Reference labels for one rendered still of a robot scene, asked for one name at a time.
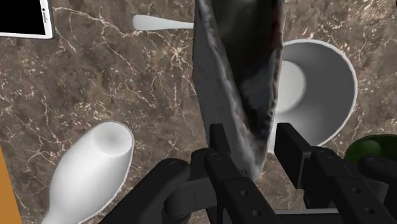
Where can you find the green round fruit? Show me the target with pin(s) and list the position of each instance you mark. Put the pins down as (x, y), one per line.
(369, 147)

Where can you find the white spoon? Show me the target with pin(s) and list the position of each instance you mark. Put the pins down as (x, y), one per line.
(158, 23)

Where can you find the dark grey tall vase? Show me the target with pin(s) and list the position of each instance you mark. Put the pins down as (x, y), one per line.
(238, 68)

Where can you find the white tablet with black screen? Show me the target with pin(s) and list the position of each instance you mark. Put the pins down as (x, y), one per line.
(21, 17)

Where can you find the white bowl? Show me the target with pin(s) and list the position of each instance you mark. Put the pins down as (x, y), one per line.
(322, 93)

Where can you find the orange cabinet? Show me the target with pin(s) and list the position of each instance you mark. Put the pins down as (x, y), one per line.
(7, 195)

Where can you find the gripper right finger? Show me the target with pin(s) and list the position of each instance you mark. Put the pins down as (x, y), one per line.
(335, 183)

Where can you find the white bottle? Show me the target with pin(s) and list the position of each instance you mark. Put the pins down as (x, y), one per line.
(90, 173)

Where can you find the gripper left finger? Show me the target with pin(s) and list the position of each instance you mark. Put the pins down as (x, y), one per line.
(229, 186)

